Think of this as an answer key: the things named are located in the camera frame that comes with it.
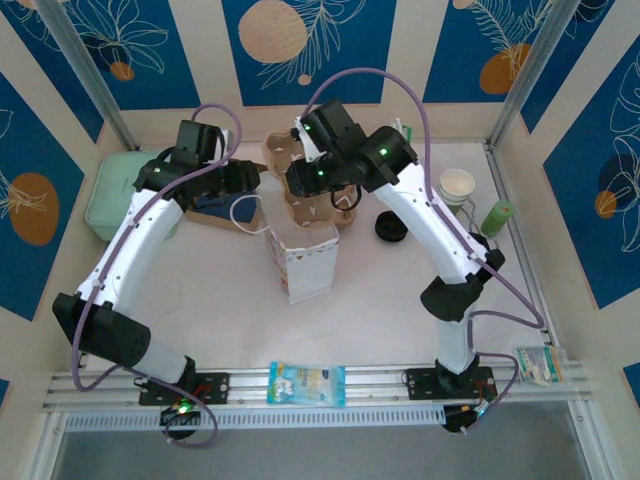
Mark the brown pulp cup carrier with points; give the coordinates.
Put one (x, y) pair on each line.
(280, 155)

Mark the cartoon print paper bag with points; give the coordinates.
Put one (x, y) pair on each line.
(310, 275)

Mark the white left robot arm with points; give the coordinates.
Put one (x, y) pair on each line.
(130, 250)

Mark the cardboard tray with blue cloth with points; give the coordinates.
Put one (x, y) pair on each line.
(247, 212)

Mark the white paper wrapped straw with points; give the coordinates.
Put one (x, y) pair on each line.
(398, 125)

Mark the green wrapped straw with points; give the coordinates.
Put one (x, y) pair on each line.
(408, 134)

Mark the stack of black cup lids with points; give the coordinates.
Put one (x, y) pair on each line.
(391, 227)

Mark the mint green zip case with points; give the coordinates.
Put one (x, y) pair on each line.
(110, 200)

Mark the green white paper cup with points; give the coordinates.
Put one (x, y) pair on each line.
(457, 182)
(442, 199)
(450, 210)

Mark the green cylindrical bottle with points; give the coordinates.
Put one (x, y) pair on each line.
(496, 220)

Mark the wrapped straws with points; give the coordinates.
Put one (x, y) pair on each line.
(530, 70)

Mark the blue yellow snack packet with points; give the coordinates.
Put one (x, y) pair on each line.
(307, 384)

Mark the black controller box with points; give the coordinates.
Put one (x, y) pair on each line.
(452, 421)
(180, 424)

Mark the clear teal wipes packet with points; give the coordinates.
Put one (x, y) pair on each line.
(537, 365)

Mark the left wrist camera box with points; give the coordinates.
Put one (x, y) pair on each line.
(225, 145)

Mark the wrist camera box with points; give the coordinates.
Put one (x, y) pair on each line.
(310, 145)
(225, 145)

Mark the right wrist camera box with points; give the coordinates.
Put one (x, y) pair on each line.
(310, 145)

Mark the aluminium frame post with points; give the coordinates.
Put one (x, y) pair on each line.
(85, 65)

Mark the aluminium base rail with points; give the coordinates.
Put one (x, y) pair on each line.
(375, 382)

